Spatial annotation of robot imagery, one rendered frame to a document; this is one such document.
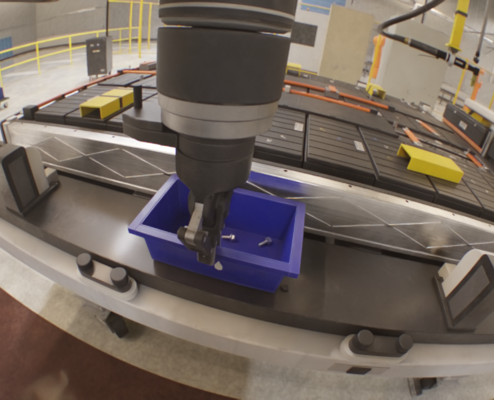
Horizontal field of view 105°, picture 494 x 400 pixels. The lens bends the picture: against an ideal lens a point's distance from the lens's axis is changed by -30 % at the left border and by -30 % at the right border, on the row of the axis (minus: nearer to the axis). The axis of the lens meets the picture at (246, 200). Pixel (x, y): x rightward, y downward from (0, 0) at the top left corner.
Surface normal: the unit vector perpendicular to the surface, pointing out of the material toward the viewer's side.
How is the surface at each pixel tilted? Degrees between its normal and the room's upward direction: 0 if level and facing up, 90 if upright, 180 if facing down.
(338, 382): 0
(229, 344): 90
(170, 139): 90
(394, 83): 90
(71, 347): 0
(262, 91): 90
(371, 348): 0
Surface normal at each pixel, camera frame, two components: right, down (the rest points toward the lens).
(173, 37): -0.53, 0.45
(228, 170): 0.43, 0.58
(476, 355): 0.12, -0.80
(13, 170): 0.97, 0.22
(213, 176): 0.11, 0.60
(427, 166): -0.12, 0.58
